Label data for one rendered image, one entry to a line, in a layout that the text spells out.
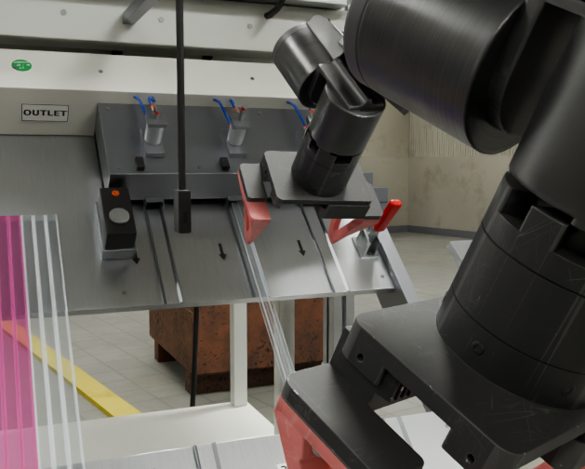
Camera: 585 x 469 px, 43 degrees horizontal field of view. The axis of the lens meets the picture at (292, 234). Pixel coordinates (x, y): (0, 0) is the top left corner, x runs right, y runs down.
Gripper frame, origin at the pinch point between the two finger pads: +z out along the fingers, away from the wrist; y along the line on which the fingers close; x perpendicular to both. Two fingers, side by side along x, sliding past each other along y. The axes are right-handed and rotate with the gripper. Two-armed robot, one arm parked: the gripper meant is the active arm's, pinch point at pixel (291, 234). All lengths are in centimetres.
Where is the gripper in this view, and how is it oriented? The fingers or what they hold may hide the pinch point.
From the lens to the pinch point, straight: 79.9
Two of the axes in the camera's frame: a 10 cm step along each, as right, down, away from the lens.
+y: -9.3, 0.0, -3.7
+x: 2.4, 7.7, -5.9
